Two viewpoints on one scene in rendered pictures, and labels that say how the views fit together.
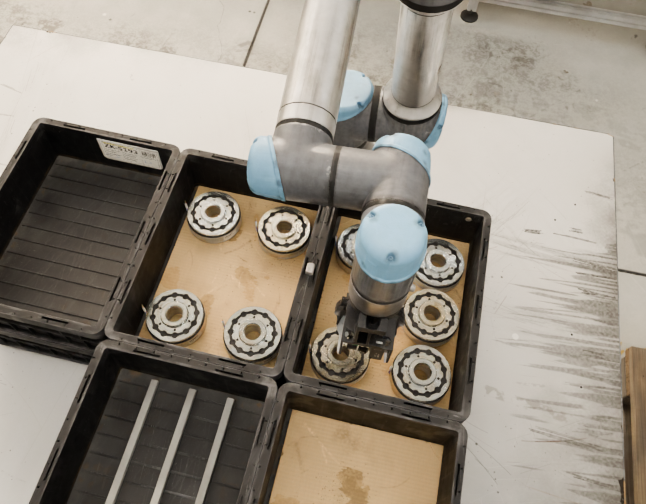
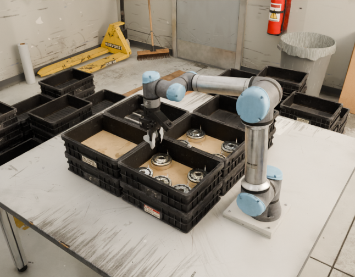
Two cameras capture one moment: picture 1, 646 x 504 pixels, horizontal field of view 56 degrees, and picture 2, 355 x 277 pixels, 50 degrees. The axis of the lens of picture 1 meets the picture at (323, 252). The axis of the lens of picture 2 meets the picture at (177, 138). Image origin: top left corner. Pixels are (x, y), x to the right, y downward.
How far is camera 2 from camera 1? 1.77 m
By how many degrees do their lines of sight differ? 74
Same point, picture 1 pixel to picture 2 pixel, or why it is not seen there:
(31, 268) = (228, 118)
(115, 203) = not seen: hidden behind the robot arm
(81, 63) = (342, 154)
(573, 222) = not seen: outside the picture
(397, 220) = (153, 73)
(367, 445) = not seen: hidden behind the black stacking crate
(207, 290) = (203, 144)
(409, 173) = (167, 83)
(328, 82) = (205, 78)
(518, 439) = (107, 222)
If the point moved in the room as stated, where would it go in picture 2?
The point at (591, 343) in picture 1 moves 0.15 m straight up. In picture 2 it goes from (123, 267) to (120, 241)
